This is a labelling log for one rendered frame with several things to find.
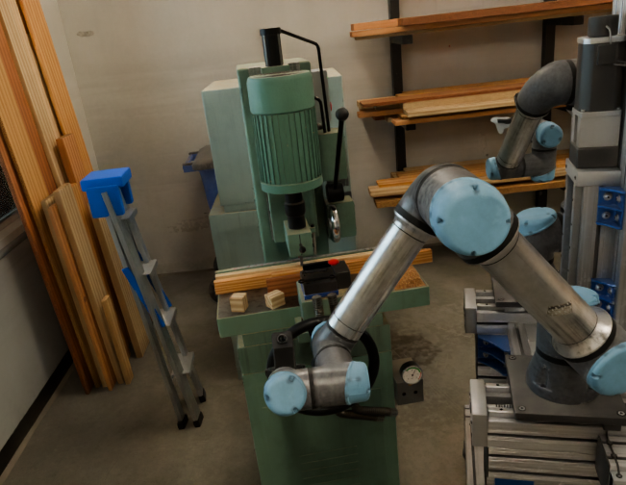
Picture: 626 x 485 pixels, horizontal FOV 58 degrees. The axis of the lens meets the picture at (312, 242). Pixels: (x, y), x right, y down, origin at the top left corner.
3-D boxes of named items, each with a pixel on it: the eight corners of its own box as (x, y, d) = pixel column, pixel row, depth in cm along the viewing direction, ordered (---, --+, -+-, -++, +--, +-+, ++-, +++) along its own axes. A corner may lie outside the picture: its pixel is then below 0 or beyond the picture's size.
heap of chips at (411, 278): (394, 290, 158) (394, 278, 157) (383, 270, 171) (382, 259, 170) (426, 285, 159) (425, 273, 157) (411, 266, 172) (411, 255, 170)
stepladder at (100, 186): (169, 434, 250) (73, 184, 207) (177, 399, 274) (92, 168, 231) (205, 426, 251) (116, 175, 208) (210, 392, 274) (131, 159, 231)
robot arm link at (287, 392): (313, 415, 98) (264, 421, 98) (311, 405, 109) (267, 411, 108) (308, 370, 99) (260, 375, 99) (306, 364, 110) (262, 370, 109)
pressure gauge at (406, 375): (402, 392, 162) (401, 368, 159) (398, 384, 165) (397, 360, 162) (423, 388, 162) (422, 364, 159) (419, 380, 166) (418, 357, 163)
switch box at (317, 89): (313, 123, 181) (308, 72, 175) (309, 118, 191) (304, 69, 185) (332, 120, 182) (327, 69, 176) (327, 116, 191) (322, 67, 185)
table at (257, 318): (217, 357, 146) (213, 337, 144) (220, 304, 175) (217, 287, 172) (442, 320, 151) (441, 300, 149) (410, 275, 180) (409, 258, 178)
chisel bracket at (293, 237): (290, 263, 162) (287, 235, 159) (286, 245, 175) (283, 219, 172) (315, 259, 163) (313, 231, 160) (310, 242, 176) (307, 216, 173)
